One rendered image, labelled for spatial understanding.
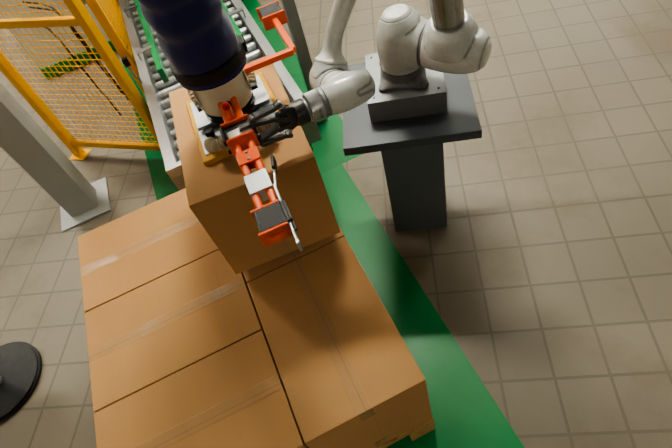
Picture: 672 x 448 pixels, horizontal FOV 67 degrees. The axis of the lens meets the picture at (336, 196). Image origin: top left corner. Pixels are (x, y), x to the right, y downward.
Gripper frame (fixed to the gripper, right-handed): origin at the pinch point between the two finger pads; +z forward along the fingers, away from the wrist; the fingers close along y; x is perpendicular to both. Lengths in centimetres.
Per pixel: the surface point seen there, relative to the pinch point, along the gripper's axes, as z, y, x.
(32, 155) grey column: 102, 63, 131
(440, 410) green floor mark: -25, 113, -59
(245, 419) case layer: 34, 59, -49
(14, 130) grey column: 100, 46, 131
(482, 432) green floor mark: -35, 113, -72
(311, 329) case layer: 6, 59, -32
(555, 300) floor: -90, 113, -42
